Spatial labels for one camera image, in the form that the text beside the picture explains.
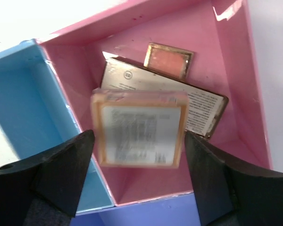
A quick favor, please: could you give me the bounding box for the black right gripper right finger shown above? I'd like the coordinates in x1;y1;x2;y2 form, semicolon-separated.
184;132;283;226

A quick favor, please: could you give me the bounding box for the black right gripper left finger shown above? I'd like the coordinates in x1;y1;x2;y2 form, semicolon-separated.
0;130;95;226

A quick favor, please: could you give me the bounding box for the gold long eyeshadow palette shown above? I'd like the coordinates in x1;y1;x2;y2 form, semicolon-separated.
101;56;229;139

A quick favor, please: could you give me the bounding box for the peach square compact box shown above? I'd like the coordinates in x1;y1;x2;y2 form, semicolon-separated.
90;89;189;168

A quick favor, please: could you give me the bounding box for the small pink blush compact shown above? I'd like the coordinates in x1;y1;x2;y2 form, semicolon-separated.
143;42;194;80

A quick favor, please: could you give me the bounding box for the dark blue organizer bin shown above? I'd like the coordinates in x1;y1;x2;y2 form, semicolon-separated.
70;194;200;226

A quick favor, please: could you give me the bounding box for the light blue organizer bin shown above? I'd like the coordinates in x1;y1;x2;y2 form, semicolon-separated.
0;39;116;216

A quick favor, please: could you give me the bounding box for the pink organizer bin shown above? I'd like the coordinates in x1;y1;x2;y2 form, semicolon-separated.
39;0;271;206

